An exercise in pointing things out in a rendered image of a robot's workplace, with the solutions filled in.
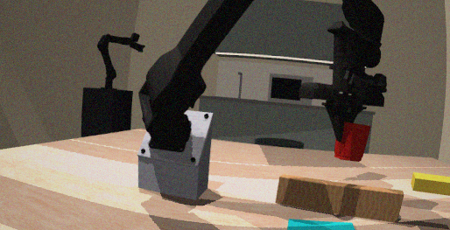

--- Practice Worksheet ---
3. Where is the red cup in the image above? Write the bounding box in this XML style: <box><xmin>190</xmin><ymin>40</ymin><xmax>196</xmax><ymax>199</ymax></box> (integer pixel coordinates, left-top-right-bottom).
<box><xmin>334</xmin><ymin>122</ymin><xmax>370</xmax><ymax>162</ymax></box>

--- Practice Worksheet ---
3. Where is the wooden block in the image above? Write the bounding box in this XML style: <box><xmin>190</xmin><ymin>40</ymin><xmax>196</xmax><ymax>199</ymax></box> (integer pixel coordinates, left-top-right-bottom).
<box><xmin>275</xmin><ymin>174</ymin><xmax>404</xmax><ymax>223</ymax></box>

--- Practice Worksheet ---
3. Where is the yellow block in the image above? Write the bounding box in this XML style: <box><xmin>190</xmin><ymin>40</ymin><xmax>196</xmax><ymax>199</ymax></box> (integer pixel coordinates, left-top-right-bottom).
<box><xmin>411</xmin><ymin>172</ymin><xmax>450</xmax><ymax>196</ymax></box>

